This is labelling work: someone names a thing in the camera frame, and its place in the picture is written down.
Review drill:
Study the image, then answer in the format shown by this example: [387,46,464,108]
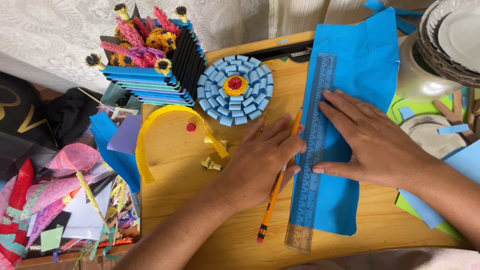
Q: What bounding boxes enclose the single silver paper plate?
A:
[399,114,469,160]

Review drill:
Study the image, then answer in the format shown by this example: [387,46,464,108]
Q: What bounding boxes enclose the light blue paper sheet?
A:
[397,139,480,230]

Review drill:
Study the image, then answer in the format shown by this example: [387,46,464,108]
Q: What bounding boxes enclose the purple paper sheet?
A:
[106,114,143,157]

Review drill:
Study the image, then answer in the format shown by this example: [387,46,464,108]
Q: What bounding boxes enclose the heap of coloured paper scraps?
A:
[0,142,142,270]

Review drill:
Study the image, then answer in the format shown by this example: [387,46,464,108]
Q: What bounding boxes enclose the short blue paper strip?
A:
[437,124,470,135]

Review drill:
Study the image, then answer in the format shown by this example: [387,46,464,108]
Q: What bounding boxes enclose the blue rolled paper flower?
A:
[196,55,275,127]

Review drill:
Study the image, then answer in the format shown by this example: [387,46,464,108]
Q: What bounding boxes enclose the teal paper sheet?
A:
[100,82,142,112]

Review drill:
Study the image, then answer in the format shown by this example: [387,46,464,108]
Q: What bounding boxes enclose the stack of silver paper plates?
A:
[417,0,480,89]

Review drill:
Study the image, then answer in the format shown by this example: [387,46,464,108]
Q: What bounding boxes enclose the wooden craft sticks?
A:
[434,89,480,141]

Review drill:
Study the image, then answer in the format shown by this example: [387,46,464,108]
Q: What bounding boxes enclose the clear plastic ruler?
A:
[284,52,338,254]

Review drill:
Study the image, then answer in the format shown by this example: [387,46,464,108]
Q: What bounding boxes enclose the black bag with gold letters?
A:
[0,71,60,181]

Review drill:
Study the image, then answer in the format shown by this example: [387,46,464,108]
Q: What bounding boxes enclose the small yellow paper tassel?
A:
[203,135,229,151]
[200,156,222,172]

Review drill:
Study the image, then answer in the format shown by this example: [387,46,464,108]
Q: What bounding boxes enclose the yellow fringed paper strip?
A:
[135,104,230,185]

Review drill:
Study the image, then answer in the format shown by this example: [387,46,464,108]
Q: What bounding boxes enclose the cream curtain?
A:
[268,0,436,39]

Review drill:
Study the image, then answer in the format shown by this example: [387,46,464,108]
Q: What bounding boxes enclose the green paper sheet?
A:
[386,92,471,244]

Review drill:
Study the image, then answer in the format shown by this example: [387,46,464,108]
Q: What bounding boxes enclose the large blue paper sheet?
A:
[290,7,401,237]

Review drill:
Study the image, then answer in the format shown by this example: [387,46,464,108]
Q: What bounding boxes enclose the paper flower basket craft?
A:
[85,3,208,107]

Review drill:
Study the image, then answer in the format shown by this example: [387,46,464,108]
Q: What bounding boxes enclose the yellow pencil with eraser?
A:
[256,107,304,244]

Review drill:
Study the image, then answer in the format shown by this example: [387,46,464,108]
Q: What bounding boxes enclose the long blue paper strip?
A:
[364,0,425,35]

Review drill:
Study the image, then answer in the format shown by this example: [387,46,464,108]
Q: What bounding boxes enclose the black cloth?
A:
[46,87,103,139]

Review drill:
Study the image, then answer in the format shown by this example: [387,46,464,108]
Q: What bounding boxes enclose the white lace cloth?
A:
[0,0,271,95]

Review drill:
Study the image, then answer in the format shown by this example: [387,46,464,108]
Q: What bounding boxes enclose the person's left hand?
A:
[215,113,307,215]

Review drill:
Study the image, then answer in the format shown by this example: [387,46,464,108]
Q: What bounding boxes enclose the folded blue paper sheet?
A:
[89,111,142,194]

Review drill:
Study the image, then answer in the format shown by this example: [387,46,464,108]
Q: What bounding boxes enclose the person's pink clothing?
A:
[283,247,480,270]

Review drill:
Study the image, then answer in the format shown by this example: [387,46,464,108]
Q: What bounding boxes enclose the person's right hand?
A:
[312,89,444,188]

